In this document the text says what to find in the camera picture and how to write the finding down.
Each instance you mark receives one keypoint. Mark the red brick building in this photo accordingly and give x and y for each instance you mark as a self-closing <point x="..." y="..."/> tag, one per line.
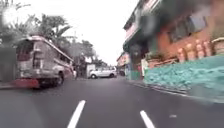
<point x="173" y="30"/>

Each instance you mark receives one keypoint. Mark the group of trees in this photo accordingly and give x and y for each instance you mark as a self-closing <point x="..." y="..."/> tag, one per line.
<point x="53" y="30"/>

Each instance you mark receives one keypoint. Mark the white car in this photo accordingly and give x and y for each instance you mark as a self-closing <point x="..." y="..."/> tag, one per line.
<point x="103" y="73"/>

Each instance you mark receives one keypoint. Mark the distant orange building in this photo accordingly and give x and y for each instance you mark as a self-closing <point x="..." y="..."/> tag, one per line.
<point x="122" y="61"/>

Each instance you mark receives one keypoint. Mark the grey roadside kerb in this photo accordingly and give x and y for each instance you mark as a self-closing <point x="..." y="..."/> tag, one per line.
<point x="166" y="90"/>

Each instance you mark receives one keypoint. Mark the silver and red bus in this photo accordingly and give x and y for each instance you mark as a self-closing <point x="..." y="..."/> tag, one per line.
<point x="40" y="63"/>

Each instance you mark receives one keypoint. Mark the turquoise stone wall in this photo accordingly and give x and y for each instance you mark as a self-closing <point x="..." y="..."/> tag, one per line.
<point x="186" y="75"/>

